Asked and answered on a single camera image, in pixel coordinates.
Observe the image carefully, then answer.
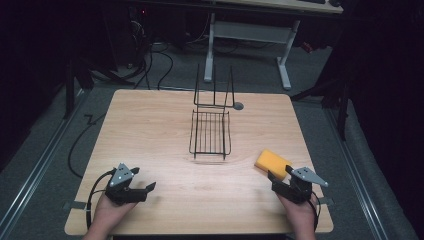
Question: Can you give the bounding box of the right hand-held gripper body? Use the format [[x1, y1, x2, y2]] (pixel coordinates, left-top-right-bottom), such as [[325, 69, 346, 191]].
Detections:
[[271, 166, 330, 205]]

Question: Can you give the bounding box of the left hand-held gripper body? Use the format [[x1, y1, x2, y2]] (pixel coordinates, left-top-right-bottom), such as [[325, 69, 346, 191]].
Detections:
[[105, 162, 148, 206]]

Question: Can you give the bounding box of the yellow sponge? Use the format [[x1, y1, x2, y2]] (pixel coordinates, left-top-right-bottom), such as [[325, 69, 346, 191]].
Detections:
[[254, 148, 293, 182]]

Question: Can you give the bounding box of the black wire rack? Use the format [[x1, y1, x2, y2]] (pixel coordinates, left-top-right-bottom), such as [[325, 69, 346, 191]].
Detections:
[[188, 63, 236, 161]]

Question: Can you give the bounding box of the person's right hand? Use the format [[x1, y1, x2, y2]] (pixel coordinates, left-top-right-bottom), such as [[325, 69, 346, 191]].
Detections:
[[275, 192, 318, 228]]

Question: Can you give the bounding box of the person's left hand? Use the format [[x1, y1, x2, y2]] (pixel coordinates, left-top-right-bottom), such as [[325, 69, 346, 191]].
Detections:
[[94, 193, 138, 223]]

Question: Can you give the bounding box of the black metal stand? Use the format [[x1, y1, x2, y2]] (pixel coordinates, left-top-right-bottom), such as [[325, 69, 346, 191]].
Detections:
[[289, 74, 352, 142], [62, 58, 96, 120]]

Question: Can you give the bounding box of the small red object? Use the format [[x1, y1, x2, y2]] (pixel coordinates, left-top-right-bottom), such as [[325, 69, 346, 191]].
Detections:
[[300, 41, 315, 55]]

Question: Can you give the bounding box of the dark computer equipment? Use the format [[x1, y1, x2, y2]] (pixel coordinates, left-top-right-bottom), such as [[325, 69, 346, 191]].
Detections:
[[128, 5, 155, 69]]

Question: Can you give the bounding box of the white desk with metal legs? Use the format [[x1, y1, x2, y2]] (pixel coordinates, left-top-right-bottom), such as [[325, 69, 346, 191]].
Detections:
[[202, 0, 344, 91]]

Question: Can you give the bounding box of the right hand-held gripper cable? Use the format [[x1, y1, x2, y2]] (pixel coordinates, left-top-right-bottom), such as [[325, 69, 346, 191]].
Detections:
[[309, 194, 322, 232]]

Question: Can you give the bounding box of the hand-held gripper cable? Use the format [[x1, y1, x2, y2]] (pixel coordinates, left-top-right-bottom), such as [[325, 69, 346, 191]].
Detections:
[[85, 168, 118, 232], [309, 194, 322, 232]]

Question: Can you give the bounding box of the left hand-held gripper cable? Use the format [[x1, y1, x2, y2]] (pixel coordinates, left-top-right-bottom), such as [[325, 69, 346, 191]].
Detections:
[[85, 168, 118, 232]]

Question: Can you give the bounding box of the black floor cable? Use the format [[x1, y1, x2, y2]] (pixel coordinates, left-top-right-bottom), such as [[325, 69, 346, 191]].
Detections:
[[67, 113, 108, 180]]

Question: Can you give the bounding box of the metal floor rail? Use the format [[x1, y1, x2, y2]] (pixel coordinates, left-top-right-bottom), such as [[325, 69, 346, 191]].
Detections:
[[323, 105, 390, 240], [0, 89, 88, 236]]

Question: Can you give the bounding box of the bundle of black cables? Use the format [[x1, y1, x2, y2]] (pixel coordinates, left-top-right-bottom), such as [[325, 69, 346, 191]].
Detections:
[[128, 19, 175, 92]]

